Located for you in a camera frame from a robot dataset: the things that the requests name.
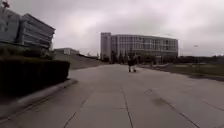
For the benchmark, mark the low pale building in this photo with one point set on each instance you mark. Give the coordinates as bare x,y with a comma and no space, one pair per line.
66,51

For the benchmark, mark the grey building with balconies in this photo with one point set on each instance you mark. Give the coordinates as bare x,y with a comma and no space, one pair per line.
30,31

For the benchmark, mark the grey concrete kerb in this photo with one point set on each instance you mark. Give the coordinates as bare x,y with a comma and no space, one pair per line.
33,96

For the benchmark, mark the dark trimmed hedge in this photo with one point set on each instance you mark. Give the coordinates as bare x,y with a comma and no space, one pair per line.
30,75

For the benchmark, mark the grey concrete slab road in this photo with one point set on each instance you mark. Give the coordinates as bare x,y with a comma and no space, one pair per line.
133,96

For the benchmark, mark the large pale multi-storey building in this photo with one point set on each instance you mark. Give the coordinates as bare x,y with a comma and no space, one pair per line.
143,46

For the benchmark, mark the grass strip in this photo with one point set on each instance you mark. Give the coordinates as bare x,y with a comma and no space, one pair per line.
196,70

